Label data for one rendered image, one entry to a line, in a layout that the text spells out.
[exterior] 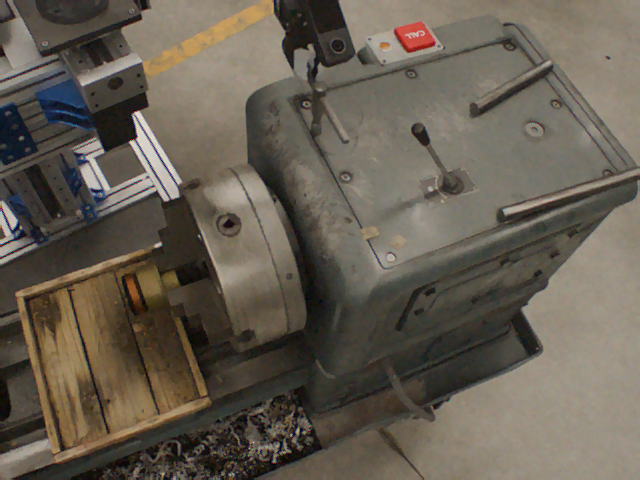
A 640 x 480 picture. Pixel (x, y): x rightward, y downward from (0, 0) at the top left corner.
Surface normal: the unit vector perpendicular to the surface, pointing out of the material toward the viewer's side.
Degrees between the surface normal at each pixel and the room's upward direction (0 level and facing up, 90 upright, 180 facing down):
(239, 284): 41
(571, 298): 0
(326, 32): 31
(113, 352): 0
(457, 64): 0
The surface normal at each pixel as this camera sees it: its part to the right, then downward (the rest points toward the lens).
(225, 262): 0.22, -0.09
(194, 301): 0.00, -0.61
